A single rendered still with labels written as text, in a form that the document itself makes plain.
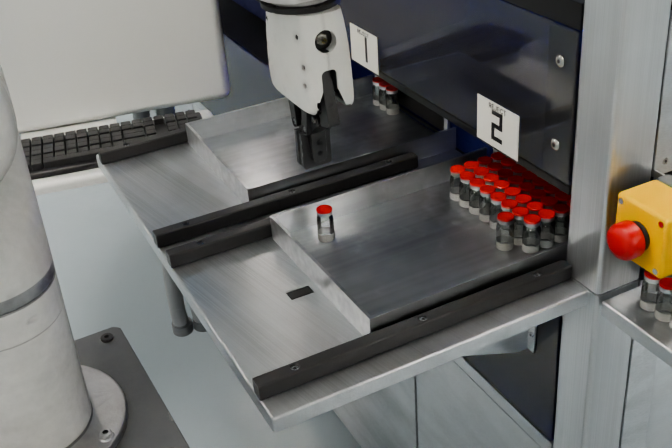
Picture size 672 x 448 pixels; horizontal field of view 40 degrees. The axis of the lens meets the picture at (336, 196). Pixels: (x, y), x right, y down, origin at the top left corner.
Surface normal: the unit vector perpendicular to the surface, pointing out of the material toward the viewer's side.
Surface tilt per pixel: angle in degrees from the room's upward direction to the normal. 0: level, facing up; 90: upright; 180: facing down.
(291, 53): 91
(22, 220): 41
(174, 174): 0
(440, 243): 0
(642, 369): 90
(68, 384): 90
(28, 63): 90
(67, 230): 0
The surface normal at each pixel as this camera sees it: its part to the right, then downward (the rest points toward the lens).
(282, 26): -0.85, 0.31
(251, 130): -0.07, -0.87
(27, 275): 0.82, 0.21
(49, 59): 0.28, 0.46
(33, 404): 0.54, 0.38
